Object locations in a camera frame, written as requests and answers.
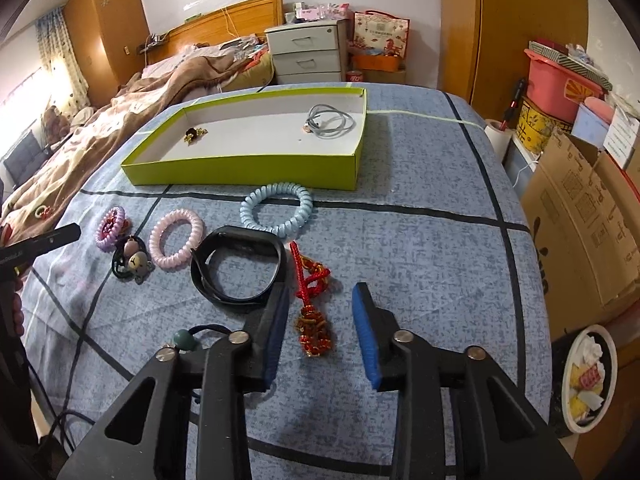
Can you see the large cardboard box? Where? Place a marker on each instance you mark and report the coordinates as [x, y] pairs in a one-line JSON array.
[[575, 230]]

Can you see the wooden headboard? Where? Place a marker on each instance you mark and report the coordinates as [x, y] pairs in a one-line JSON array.
[[225, 22]]

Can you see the pink bedding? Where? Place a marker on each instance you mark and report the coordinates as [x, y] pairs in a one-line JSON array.
[[170, 60]]

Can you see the red soda can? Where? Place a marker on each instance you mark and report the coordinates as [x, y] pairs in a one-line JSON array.
[[354, 77]]

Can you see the red gold knot charm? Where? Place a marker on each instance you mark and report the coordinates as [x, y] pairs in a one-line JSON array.
[[312, 327]]

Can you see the wooden closet door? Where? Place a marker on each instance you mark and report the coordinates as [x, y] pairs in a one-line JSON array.
[[515, 35]]

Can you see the pink round lid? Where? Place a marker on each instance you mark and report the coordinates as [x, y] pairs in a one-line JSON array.
[[600, 107]]

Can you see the red patterned gift bag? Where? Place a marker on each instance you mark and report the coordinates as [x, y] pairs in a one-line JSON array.
[[382, 32]]

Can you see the small cardboard box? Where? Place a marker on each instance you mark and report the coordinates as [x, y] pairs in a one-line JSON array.
[[387, 76]]

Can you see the black trash bin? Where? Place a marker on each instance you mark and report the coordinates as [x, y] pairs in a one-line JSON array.
[[587, 380]]

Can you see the grey chair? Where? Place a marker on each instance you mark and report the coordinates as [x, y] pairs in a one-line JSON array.
[[22, 157]]

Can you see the white printed paper box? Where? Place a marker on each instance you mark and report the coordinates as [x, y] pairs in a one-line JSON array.
[[622, 135]]

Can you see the red black stick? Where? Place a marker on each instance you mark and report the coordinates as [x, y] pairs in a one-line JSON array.
[[512, 102]]

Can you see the blue plaid bed sheet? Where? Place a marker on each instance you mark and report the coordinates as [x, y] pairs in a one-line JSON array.
[[425, 240]]

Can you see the light blue box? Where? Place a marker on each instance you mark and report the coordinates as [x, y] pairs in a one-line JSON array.
[[587, 125]]

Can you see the black smart band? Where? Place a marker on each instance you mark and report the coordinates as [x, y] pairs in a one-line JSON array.
[[235, 232]]

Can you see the brown teddy bear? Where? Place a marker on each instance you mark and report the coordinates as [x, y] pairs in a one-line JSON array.
[[52, 122]]

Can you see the white paper towel roll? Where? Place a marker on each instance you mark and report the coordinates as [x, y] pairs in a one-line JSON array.
[[497, 142]]

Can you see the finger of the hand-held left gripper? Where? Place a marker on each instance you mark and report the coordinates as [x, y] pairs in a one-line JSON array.
[[45, 240]]

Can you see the pink plastic bin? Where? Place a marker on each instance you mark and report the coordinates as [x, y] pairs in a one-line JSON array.
[[545, 85]]

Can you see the white drawer cabinet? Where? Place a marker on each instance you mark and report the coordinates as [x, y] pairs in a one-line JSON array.
[[305, 52]]

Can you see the pink packages pile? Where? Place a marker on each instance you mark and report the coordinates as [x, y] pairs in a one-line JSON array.
[[320, 11]]

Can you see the orange box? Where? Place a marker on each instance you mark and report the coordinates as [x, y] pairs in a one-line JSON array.
[[375, 63]]

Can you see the dark gold brooch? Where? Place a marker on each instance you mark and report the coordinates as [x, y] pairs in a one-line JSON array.
[[192, 135]]

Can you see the yellow patterned box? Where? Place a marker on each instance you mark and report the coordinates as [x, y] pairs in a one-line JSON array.
[[537, 125]]

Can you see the green cardboard box tray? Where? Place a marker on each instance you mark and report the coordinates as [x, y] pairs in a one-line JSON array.
[[240, 167]]

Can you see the grey striped tray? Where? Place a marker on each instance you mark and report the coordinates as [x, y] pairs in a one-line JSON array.
[[575, 65]]

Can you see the brown blanket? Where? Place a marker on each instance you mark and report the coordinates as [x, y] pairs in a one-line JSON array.
[[100, 130]]

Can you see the dotted curtain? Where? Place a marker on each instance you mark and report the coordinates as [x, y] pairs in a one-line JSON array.
[[60, 55]]

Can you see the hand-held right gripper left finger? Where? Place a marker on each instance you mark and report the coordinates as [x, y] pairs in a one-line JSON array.
[[272, 342]]

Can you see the orange wooden wardrobe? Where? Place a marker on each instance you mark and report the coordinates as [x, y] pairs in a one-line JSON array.
[[105, 25]]

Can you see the person's left hand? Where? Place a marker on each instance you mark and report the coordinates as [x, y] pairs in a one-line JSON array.
[[17, 310]]

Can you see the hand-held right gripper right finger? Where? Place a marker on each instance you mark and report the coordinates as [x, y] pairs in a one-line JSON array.
[[364, 340]]

